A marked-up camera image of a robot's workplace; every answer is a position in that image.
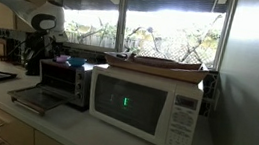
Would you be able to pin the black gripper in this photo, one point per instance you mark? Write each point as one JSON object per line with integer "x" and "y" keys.
{"x": 51, "y": 42}

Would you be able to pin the blue plastic bowl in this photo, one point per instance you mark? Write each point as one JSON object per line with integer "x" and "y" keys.
{"x": 76, "y": 62}

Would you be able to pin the white microwave oven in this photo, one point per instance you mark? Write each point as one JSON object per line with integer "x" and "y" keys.
{"x": 131, "y": 106}

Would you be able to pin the silver toaster oven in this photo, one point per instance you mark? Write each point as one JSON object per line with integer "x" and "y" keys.
{"x": 81, "y": 83}

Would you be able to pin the toaster oven glass door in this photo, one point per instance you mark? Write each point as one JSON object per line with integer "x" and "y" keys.
{"x": 38, "y": 99}

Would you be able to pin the large wooden tray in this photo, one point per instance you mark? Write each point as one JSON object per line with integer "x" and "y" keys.
{"x": 169, "y": 73}

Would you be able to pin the grey window frame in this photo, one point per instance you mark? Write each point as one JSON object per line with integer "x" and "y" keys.
{"x": 121, "y": 17}

